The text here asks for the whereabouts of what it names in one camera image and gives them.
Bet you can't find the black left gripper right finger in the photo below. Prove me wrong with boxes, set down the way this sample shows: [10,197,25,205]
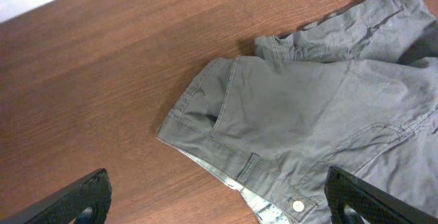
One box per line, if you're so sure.
[324,166,437,224]

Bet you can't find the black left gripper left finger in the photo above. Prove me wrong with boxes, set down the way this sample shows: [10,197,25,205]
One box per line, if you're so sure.
[1,169,112,224]

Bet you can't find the grey cotton shorts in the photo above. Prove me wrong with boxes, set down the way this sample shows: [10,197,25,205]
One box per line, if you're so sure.
[157,0,437,223]

